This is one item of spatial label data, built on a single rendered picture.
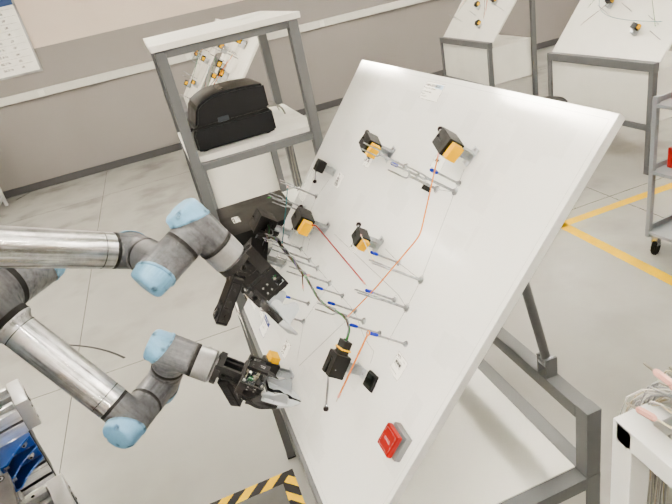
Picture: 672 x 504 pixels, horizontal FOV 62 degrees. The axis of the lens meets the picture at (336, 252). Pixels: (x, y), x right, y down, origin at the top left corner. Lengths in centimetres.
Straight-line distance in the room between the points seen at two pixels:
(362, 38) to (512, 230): 812
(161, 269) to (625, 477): 81
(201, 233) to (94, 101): 757
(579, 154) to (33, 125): 813
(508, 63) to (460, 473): 582
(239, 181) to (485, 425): 319
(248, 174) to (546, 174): 348
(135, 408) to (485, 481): 84
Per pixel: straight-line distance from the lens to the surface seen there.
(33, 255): 115
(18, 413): 177
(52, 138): 878
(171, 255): 111
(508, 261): 111
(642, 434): 75
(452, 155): 124
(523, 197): 114
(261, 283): 118
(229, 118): 212
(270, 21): 202
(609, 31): 543
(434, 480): 153
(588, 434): 144
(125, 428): 127
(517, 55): 699
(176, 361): 129
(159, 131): 869
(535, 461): 156
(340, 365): 134
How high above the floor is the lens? 197
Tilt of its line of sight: 27 degrees down
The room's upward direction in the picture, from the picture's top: 13 degrees counter-clockwise
